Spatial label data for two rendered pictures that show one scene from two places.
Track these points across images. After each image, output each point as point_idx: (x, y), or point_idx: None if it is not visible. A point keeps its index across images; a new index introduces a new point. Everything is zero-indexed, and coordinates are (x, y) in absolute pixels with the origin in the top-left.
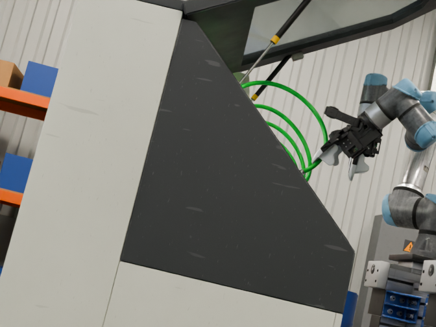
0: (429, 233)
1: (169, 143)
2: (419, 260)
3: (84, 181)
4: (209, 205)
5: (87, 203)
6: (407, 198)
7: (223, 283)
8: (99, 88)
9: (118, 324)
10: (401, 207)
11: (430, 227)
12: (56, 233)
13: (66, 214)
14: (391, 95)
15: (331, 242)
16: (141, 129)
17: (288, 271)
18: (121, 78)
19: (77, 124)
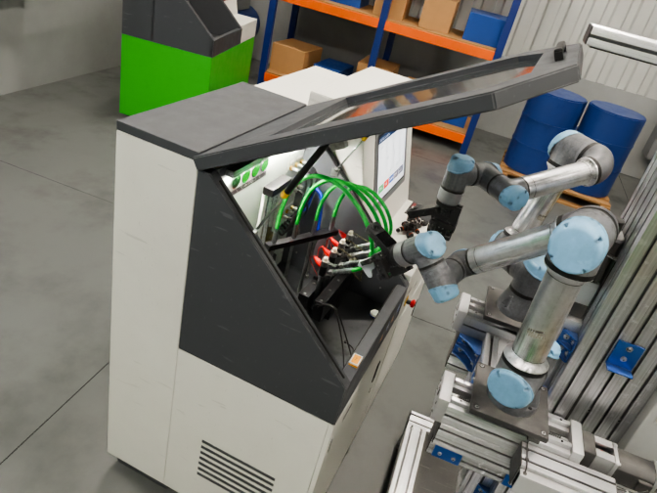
0: (513, 291)
1: (200, 276)
2: (490, 321)
3: (147, 291)
4: (234, 328)
5: (152, 306)
6: None
7: (247, 381)
8: (145, 222)
9: (183, 385)
10: None
11: (516, 288)
12: (136, 321)
13: (140, 310)
14: (411, 247)
15: (326, 377)
16: (179, 260)
17: (293, 387)
18: (158, 217)
19: (135, 248)
